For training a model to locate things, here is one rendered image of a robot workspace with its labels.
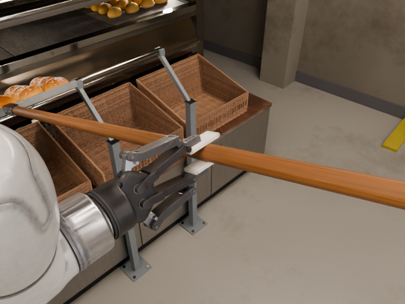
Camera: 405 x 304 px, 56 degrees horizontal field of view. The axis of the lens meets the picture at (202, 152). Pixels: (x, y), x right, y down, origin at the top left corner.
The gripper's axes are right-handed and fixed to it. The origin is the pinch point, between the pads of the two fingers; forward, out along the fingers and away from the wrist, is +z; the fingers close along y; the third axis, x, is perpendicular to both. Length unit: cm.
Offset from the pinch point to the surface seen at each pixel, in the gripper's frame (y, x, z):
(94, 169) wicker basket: 47, -125, 31
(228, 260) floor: 131, -99, 78
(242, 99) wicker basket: 51, -118, 138
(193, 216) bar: 110, -128, 82
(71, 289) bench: 104, -133, -2
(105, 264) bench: 103, -132, 19
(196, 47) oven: 17, -159, 146
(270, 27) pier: 34, -195, 279
